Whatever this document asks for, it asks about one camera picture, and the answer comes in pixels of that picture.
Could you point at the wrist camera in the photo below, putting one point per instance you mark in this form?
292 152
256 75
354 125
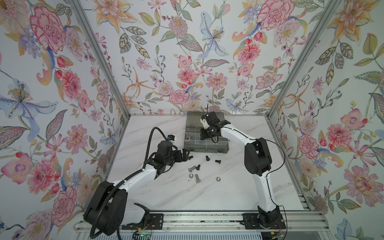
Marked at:
167 146
204 122

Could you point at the grey plastic organizer box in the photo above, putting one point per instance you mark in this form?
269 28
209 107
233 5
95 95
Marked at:
198 140

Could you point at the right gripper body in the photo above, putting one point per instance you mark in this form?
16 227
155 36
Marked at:
206 133

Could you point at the silver hex bolt long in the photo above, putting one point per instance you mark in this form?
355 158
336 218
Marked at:
197 179

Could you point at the right aluminium corner post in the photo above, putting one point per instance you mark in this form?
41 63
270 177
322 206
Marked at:
308 48

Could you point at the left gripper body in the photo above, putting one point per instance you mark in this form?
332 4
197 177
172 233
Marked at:
173 157

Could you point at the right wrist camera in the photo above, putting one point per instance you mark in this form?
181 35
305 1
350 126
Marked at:
204 122

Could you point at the left aluminium corner post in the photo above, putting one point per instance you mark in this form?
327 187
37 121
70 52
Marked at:
90 35

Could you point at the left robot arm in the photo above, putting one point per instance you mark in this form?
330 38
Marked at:
109 209

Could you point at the aluminium corner post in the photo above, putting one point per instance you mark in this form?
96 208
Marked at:
90 35
308 48

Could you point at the aluminium mounting rail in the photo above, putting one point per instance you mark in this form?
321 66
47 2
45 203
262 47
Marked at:
216 221

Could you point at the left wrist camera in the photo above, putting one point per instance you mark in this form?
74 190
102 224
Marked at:
167 146

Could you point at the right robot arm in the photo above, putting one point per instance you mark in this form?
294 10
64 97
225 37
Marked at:
257 161

